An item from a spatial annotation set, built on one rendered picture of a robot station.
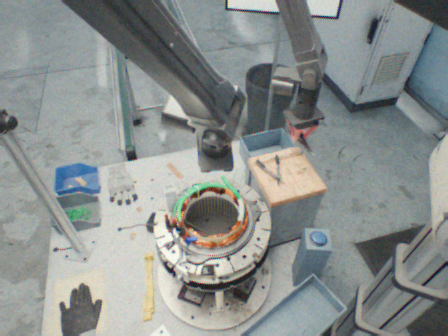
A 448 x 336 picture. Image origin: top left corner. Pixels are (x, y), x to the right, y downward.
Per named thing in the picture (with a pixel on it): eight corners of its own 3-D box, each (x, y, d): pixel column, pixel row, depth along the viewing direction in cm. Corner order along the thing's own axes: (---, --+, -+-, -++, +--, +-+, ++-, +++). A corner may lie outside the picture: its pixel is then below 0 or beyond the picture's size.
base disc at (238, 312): (150, 235, 121) (150, 234, 120) (250, 211, 128) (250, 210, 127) (167, 347, 95) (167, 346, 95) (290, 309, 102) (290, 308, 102)
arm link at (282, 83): (318, 73, 76) (325, 52, 81) (270, 64, 79) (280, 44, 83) (310, 110, 86) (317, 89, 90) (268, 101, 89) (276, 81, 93)
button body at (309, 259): (292, 286, 109) (306, 249, 90) (291, 267, 113) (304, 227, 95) (313, 288, 108) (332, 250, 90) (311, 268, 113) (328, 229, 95)
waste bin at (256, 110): (237, 124, 288) (239, 66, 247) (277, 116, 295) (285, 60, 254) (251, 152, 264) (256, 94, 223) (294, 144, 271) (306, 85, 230)
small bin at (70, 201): (101, 199, 134) (96, 188, 128) (102, 227, 124) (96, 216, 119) (59, 208, 131) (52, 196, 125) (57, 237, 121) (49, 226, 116)
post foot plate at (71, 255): (97, 240, 121) (97, 239, 120) (86, 263, 115) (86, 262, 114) (75, 237, 122) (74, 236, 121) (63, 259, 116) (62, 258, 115)
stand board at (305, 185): (247, 162, 112) (247, 158, 110) (297, 151, 116) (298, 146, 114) (270, 208, 99) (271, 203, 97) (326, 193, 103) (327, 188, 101)
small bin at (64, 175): (100, 170, 145) (95, 159, 139) (101, 194, 136) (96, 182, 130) (61, 179, 141) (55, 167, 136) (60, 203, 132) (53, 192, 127)
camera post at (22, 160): (86, 246, 119) (11, 125, 77) (82, 254, 117) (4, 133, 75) (78, 245, 119) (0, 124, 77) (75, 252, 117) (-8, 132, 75)
